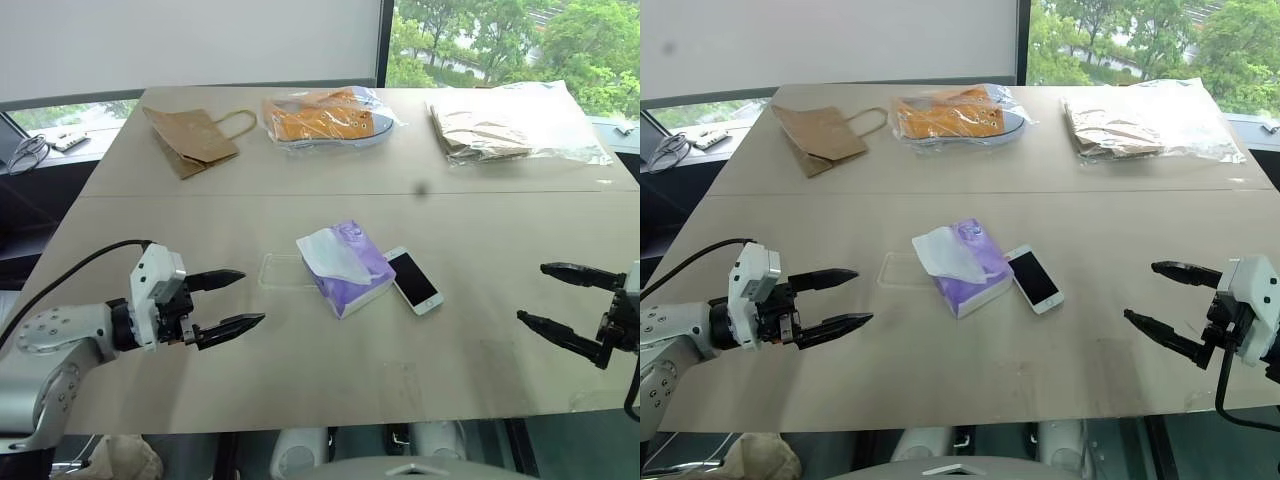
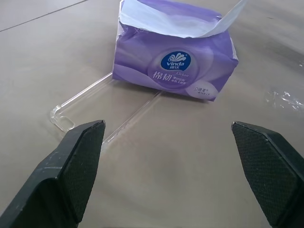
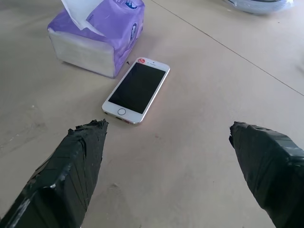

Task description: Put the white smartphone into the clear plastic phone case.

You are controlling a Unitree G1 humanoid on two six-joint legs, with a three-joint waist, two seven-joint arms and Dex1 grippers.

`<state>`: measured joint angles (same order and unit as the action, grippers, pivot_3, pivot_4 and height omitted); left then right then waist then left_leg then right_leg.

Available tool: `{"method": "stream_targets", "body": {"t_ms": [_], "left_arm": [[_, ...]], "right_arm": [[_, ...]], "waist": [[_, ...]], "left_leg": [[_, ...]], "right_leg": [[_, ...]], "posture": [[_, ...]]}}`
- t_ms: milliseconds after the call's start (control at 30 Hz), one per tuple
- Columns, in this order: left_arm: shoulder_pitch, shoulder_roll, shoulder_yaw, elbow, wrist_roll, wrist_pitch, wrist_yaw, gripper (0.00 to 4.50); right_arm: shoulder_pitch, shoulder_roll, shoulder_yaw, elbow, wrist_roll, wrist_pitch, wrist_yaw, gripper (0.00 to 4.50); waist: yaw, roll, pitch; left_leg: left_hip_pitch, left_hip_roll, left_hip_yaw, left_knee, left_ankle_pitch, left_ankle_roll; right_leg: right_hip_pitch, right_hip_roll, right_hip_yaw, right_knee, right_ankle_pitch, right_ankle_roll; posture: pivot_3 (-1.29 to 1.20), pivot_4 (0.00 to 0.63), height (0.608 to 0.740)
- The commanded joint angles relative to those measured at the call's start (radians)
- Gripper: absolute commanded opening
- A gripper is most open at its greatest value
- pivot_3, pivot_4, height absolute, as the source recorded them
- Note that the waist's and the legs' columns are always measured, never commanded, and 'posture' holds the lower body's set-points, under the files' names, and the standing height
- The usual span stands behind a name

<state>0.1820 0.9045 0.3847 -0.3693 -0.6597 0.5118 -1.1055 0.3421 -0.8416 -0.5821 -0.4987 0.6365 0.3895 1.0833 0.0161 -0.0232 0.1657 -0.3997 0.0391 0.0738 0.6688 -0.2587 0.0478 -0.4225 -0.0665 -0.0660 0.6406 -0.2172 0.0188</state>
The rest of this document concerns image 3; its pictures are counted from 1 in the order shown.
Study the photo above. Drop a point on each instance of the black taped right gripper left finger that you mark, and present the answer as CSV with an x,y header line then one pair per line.
x,y
64,171

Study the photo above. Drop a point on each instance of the clear plastic bag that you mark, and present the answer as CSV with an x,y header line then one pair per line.
x,y
259,6

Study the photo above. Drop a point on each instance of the purple tissue pack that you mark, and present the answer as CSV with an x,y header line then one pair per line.
x,y
99,40

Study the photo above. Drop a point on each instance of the white and gold smartphone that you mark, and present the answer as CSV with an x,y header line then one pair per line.
x,y
137,90

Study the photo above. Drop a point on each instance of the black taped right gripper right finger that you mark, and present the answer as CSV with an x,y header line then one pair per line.
x,y
268,166

